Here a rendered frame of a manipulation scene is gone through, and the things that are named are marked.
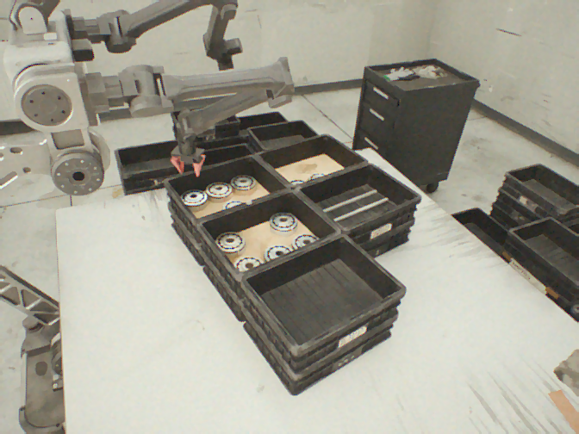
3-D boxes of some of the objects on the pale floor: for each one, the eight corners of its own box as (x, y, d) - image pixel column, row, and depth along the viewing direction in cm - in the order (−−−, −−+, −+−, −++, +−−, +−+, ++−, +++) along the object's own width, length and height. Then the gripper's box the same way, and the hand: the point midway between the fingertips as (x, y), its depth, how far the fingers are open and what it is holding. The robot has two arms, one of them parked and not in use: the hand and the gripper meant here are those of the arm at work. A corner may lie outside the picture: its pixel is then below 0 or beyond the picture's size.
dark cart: (377, 210, 310) (404, 90, 254) (346, 178, 341) (364, 65, 286) (442, 194, 331) (480, 79, 275) (407, 165, 362) (434, 58, 307)
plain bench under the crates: (148, 764, 112) (82, 767, 69) (93, 315, 225) (54, 209, 181) (563, 491, 169) (668, 399, 126) (352, 241, 281) (370, 147, 238)
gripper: (167, 139, 148) (172, 176, 157) (196, 144, 146) (200, 182, 156) (175, 130, 153) (180, 167, 163) (204, 135, 152) (207, 171, 161)
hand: (189, 172), depth 159 cm, fingers open, 6 cm apart
